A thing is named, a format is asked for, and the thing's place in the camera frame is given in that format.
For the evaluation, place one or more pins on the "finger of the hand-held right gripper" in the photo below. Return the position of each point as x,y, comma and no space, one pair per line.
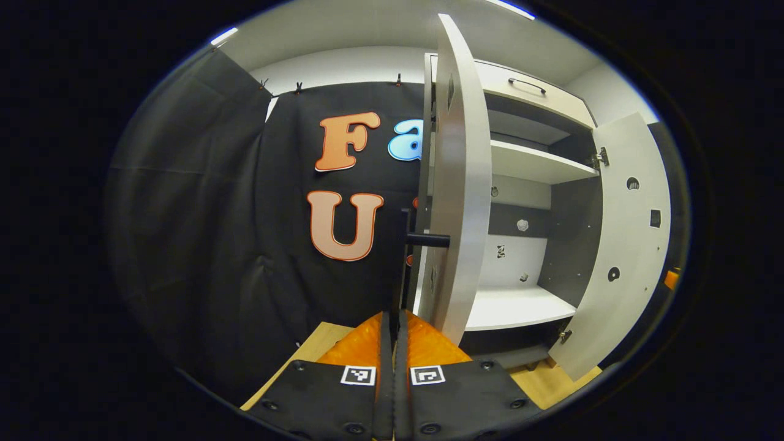
672,279

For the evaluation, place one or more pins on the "white cabinet door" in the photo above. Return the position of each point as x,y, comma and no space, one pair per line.
625,245
459,184

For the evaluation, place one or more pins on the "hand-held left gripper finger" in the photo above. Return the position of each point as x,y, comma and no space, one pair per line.
386,392
401,392

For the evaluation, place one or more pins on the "white double-door shoe cabinet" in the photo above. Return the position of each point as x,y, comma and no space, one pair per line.
520,162

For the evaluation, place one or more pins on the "long ceiling light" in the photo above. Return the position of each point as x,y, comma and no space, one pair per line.
224,35
511,8

